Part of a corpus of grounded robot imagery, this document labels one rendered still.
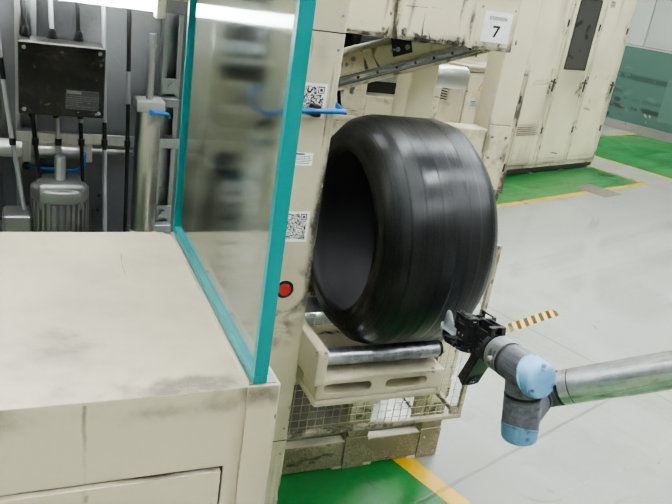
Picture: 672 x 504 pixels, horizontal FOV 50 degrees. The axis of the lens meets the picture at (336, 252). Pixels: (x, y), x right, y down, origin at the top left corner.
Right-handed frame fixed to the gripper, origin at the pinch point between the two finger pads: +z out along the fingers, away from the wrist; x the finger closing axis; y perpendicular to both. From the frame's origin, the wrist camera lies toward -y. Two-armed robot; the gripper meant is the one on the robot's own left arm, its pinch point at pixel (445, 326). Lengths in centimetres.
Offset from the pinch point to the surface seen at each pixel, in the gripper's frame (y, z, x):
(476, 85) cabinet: 54, 386, -258
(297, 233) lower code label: 18.8, 16.0, 33.1
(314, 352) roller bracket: -8.9, 10.7, 28.4
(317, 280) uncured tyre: 0.8, 35.9, 18.6
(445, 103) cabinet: 37, 398, -238
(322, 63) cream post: 57, 11, 33
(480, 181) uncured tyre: 34.6, 1.6, -4.9
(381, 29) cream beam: 67, 36, 7
